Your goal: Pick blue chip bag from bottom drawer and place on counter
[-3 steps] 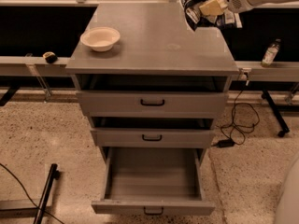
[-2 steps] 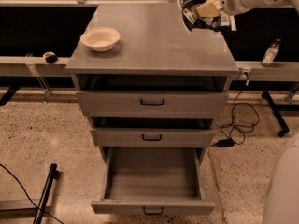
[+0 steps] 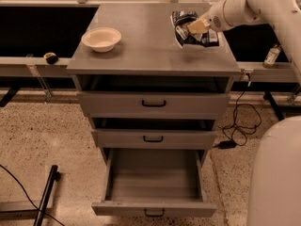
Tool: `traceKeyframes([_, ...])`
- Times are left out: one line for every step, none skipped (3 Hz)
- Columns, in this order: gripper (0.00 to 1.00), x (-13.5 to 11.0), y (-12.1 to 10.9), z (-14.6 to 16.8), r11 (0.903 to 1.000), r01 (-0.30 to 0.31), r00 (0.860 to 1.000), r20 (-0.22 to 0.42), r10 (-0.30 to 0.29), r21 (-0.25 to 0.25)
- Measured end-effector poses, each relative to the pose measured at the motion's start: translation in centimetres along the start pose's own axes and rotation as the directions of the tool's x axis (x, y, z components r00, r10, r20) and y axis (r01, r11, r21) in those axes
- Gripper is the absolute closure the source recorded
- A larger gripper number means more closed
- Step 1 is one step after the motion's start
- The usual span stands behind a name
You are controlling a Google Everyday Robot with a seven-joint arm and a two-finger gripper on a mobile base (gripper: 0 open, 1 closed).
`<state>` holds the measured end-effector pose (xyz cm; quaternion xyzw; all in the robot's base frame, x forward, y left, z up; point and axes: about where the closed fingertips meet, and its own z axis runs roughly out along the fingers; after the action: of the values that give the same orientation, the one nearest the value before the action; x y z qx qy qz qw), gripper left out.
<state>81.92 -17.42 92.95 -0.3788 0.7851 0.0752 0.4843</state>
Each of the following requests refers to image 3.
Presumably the grey drawer cabinet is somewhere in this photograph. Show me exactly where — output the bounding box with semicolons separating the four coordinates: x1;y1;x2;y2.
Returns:
65;2;242;168

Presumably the black power adapter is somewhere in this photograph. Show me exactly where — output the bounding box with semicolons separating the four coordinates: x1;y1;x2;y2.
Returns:
217;140;236;150

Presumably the black tape measure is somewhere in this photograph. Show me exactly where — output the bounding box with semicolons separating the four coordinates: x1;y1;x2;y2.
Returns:
43;52;58;64

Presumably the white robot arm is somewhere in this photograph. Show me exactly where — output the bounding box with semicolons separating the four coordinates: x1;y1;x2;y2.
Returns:
188;0;301;226

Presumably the white wall plug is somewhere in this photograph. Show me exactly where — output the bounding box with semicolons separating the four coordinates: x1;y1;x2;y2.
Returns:
241;69;254;82

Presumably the grey drawer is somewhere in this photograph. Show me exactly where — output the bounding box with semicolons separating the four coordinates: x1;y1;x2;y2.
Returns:
91;129;215;150
77;91;230;120
92;149;216;218

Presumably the grey top drawer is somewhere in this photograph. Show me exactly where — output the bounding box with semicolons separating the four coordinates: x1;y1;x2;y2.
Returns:
77;91;230;120

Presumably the grey rail frame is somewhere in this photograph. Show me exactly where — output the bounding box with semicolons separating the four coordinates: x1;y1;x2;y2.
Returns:
0;56;297;83

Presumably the black floor cable left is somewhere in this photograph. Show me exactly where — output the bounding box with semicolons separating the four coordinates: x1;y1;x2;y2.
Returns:
0;164;65;226

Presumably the grey bottom drawer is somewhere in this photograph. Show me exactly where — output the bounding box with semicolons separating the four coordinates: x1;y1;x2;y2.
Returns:
92;149;216;218

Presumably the white bowl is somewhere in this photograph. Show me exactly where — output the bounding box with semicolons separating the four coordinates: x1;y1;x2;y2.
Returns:
81;27;121;53

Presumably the blue chip bag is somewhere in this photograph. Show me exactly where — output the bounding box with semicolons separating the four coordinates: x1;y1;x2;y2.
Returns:
170;11;219;47

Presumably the black power cable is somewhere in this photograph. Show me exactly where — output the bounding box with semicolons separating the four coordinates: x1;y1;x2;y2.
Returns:
213;80;262;148

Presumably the grey middle drawer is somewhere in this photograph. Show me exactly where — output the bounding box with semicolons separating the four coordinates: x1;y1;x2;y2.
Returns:
91;129;215;150

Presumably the clear plastic bottle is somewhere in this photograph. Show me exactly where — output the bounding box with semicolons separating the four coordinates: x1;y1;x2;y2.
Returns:
263;44;281;69

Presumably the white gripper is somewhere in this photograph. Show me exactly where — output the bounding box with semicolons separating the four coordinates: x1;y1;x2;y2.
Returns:
187;1;233;34

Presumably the black stand leg left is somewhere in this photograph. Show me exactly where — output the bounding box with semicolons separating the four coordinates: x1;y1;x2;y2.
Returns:
33;165;58;226

